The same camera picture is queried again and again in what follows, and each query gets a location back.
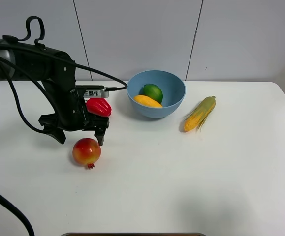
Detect red bell pepper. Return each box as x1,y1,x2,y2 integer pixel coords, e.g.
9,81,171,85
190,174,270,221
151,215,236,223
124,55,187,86
86,98,112,117

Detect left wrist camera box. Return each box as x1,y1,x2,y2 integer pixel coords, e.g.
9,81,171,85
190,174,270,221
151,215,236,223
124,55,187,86
76,85,109,98

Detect green lime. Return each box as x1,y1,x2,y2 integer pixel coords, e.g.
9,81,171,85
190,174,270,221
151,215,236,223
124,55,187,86
143,84,163,104

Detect corn cob with husk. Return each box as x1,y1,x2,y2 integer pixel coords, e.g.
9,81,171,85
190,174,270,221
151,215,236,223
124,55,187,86
183,96,216,132

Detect yellow mango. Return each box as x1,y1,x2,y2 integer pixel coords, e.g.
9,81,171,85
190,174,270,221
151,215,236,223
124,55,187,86
134,95,162,108

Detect red yellow pomegranate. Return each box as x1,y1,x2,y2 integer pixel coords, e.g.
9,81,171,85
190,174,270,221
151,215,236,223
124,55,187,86
72,138,101,169

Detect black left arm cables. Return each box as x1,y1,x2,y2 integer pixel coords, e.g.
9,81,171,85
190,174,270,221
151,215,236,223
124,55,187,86
0,16,128,236

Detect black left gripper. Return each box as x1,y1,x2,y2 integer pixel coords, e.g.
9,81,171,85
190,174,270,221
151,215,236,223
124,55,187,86
38,81,109,146

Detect blue plastic bowl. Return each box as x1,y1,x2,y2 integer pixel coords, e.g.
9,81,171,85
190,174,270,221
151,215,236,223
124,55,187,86
127,70,186,118

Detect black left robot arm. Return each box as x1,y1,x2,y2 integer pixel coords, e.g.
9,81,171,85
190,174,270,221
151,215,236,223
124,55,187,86
0,38,110,146

